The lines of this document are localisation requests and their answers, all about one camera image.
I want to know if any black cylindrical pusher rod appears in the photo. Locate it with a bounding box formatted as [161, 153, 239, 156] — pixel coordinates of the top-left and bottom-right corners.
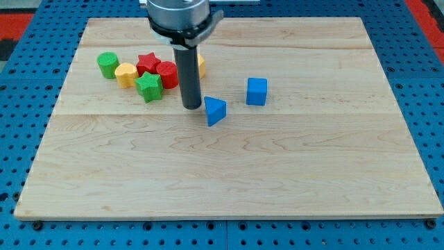
[173, 47, 202, 110]

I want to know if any blue cube block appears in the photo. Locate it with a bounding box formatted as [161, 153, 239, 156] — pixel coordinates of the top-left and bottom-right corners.
[246, 78, 268, 106]

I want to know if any blue triangle block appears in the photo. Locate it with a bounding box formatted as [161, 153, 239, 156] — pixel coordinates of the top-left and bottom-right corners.
[204, 97, 227, 126]

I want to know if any yellow block behind rod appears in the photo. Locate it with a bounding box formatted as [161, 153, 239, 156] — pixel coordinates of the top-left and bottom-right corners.
[198, 54, 206, 79]

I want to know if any red cylinder block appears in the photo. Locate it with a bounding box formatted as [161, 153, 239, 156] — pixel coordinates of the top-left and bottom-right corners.
[156, 61, 179, 89]

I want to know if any red star block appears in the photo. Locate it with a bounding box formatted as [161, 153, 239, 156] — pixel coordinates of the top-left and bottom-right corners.
[136, 52, 161, 76]

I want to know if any green star block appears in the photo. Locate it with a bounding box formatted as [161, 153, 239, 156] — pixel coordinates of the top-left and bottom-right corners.
[135, 72, 163, 103]

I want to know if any yellow heart block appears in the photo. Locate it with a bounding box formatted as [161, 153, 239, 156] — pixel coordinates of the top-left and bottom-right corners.
[114, 62, 139, 88]

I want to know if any green cylinder block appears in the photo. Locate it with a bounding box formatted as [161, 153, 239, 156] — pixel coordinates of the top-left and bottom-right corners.
[96, 52, 119, 79]

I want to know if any light wooden board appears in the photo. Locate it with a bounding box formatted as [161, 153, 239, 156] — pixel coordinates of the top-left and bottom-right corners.
[15, 17, 443, 221]

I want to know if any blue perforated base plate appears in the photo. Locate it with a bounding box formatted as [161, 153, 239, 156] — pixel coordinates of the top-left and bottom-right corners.
[1, 1, 443, 249]

